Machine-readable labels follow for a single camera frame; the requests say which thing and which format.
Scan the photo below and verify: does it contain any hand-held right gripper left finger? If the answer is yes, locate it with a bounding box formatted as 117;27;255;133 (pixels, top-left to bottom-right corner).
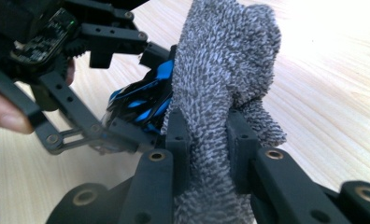
164;108;194;197

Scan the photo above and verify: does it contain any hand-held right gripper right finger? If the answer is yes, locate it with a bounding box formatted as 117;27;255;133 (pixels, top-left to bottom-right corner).
225;110;263;194

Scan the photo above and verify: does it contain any blue toy car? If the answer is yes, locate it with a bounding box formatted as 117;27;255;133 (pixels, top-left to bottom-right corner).
102;45;177;135

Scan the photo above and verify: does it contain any grey cloth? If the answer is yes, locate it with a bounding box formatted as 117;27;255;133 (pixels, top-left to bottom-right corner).
160;0;289;224

